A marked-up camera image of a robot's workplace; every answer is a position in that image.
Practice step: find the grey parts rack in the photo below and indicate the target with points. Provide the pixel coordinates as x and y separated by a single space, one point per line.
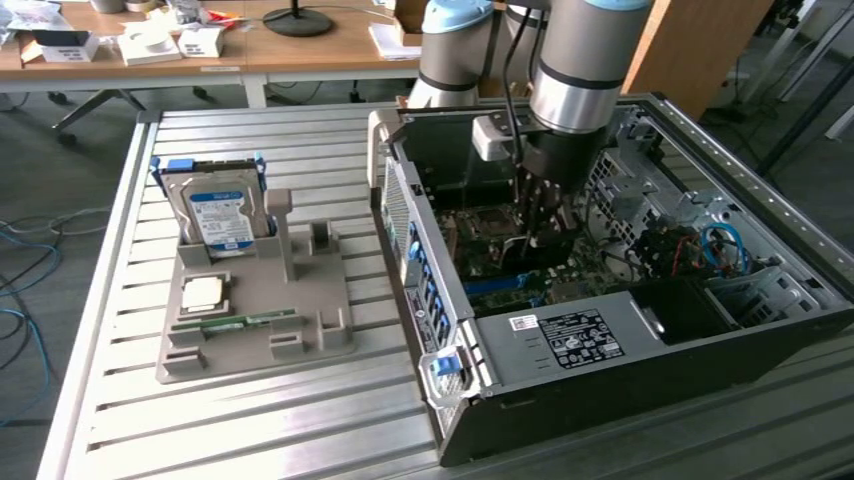
267 300

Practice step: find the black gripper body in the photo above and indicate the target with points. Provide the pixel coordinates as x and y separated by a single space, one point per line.
567 160

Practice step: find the blue case latch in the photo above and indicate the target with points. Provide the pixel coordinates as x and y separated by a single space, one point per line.
446 364

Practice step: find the black open PC case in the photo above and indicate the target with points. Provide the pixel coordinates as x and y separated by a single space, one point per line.
601 410

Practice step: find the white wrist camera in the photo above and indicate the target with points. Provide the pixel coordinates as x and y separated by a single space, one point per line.
494 142

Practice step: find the metal disk bay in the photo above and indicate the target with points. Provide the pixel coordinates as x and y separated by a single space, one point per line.
768 295

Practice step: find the red orange small tool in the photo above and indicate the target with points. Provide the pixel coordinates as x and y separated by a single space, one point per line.
227 20

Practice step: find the black lamp base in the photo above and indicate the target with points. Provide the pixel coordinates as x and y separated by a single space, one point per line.
296 24

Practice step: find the clear plastic bag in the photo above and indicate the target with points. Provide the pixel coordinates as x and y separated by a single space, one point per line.
34 17

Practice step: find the green motherboard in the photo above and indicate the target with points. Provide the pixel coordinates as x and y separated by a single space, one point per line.
594 270

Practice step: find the small white labelled box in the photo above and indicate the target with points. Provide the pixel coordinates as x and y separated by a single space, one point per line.
200 47

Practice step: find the blue expansion slot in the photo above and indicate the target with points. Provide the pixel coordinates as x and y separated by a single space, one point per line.
494 286

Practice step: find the perforated metal drive cage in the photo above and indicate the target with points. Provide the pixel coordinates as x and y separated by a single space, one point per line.
641 195

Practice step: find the grey desk leg with casters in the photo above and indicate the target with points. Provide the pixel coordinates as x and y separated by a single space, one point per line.
87 109

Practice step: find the white box with tape roll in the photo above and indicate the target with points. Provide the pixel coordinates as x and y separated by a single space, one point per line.
150 50

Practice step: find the brown cardboard box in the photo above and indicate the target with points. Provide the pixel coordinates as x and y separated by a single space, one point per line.
409 17

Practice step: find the wooden office desk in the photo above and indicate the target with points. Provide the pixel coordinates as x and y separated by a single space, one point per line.
320 55
100 70

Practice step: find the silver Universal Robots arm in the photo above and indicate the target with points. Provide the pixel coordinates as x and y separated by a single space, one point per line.
581 60

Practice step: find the CPU socket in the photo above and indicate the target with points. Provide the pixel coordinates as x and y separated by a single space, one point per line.
490 217

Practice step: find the grey power supply unit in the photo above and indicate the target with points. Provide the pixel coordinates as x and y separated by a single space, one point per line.
521 350

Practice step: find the grey cup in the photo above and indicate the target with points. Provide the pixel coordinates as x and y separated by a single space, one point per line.
107 6

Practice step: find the beige tape roll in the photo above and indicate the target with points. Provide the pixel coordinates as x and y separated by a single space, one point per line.
140 5

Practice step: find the white crumpled packaging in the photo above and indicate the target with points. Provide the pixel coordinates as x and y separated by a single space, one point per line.
187 10

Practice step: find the white box with black lid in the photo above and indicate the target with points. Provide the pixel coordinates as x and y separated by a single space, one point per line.
67 52

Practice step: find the white paper stack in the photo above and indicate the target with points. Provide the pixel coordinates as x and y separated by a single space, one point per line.
394 45

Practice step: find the brown cardboard flap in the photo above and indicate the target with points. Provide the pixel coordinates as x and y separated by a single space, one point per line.
28 50

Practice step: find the green RAM stick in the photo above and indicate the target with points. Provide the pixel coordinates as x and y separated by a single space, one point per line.
227 324

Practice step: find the silver CPU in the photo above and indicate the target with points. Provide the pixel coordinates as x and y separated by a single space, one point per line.
200 295

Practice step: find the wooden cabinet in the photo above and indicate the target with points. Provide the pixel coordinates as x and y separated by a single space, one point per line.
701 50

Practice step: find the graphics card with black fan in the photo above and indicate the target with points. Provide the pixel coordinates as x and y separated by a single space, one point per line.
534 260

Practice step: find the hard disk in blue caddy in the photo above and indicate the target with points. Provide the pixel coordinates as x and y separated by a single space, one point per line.
216 215

